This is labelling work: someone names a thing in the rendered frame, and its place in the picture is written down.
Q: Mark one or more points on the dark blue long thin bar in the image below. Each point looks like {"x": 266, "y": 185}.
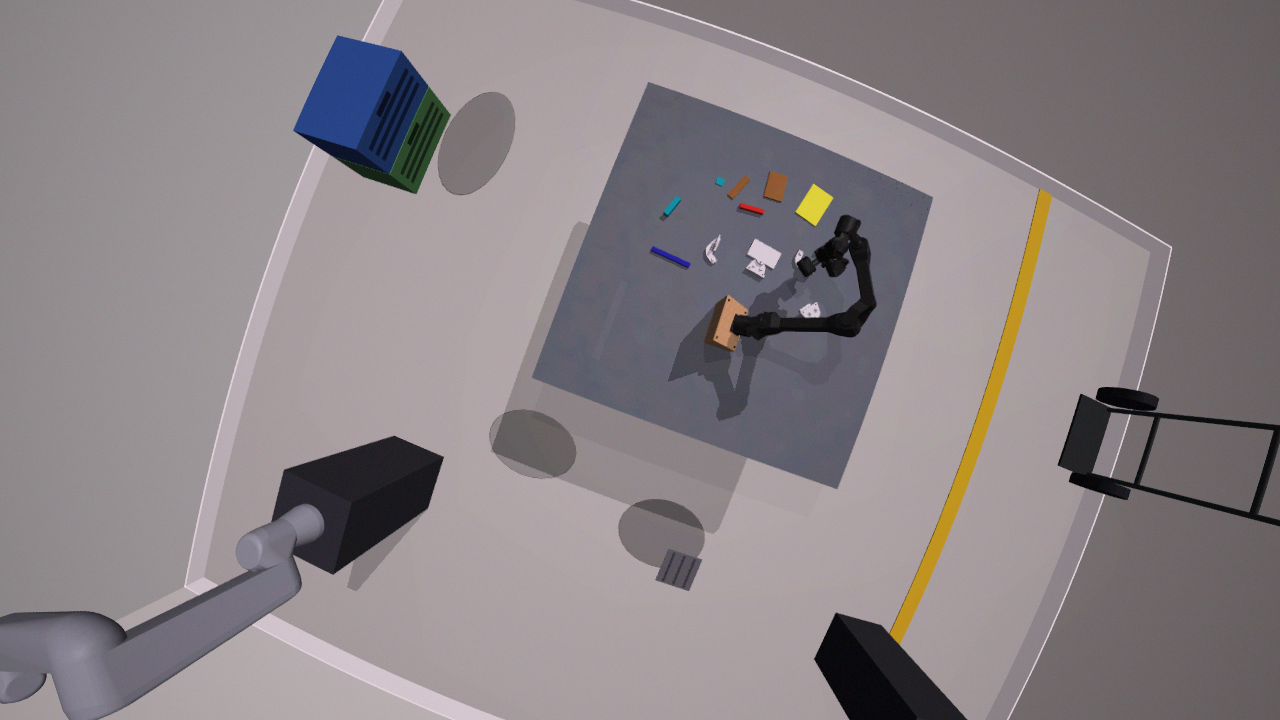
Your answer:
{"x": 670, "y": 256}

